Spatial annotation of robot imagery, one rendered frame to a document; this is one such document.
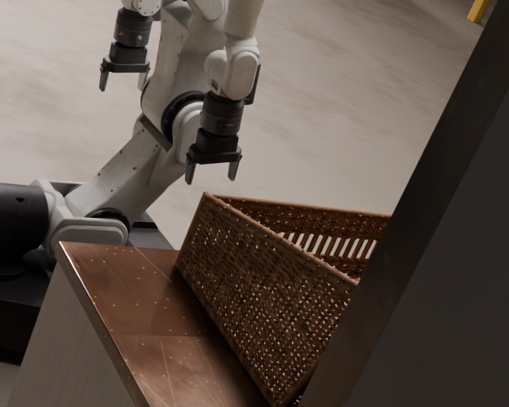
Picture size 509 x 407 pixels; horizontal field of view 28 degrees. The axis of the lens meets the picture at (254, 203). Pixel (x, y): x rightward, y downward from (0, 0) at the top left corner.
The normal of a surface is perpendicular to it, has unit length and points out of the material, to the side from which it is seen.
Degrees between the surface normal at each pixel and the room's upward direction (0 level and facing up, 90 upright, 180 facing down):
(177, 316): 0
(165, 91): 86
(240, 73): 90
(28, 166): 0
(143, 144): 60
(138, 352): 0
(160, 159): 90
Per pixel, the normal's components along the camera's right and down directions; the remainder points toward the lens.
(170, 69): -0.84, 0.09
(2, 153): 0.37, -0.85
